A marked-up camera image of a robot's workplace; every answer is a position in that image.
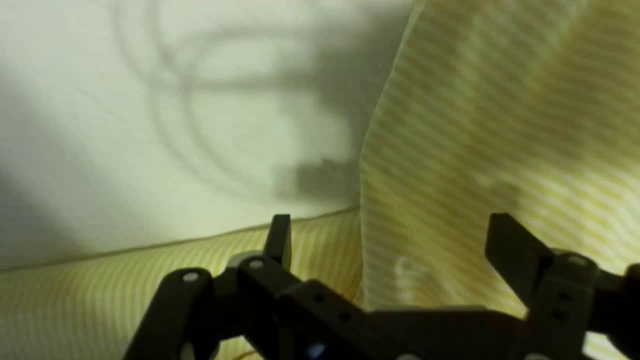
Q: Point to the yellow blanket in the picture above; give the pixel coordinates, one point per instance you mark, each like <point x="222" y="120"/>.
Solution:
<point x="507" y="132"/>

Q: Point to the white bed mattress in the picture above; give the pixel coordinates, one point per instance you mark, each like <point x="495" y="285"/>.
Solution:
<point x="132" y="132"/>

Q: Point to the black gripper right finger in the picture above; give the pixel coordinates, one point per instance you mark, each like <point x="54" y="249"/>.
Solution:
<point x="567" y="292"/>

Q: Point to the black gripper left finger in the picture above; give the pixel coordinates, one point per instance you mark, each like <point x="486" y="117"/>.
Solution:
<point x="193" y="313"/>

